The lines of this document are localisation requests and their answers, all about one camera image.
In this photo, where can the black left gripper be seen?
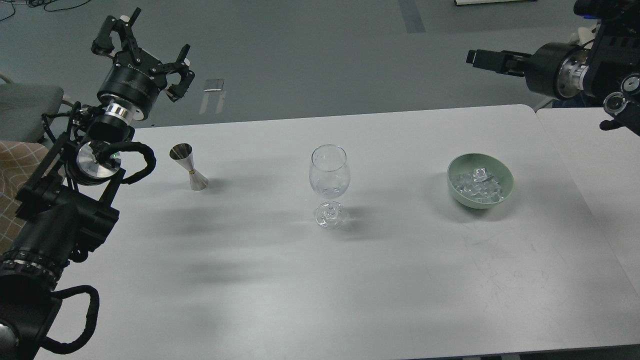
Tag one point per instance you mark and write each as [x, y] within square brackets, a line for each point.
[130, 85]

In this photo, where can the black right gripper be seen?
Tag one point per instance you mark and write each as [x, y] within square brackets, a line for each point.
[505, 62]

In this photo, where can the steel cocktail jigger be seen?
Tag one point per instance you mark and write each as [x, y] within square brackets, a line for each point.
[183, 154]

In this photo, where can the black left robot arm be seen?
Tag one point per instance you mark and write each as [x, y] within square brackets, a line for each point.
[67, 202]

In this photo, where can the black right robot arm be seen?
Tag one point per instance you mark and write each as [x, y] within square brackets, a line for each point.
[605, 69]

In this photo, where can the clear ice cubes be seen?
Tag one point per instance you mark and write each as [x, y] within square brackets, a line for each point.
[479, 185]

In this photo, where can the clear wine glass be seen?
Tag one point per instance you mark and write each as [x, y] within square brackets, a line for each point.
[329, 176]

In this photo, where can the metal floor plate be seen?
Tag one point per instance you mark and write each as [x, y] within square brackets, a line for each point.
[213, 96]

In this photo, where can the white office chair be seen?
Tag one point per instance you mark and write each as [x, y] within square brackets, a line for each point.
[558, 68]

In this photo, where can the green bowl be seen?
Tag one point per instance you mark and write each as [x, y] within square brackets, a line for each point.
[468, 162]

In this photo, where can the grey office chair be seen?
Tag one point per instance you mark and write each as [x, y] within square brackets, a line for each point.
[22, 106]

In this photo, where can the beige checkered cushion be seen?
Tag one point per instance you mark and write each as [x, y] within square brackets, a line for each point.
[18, 161]

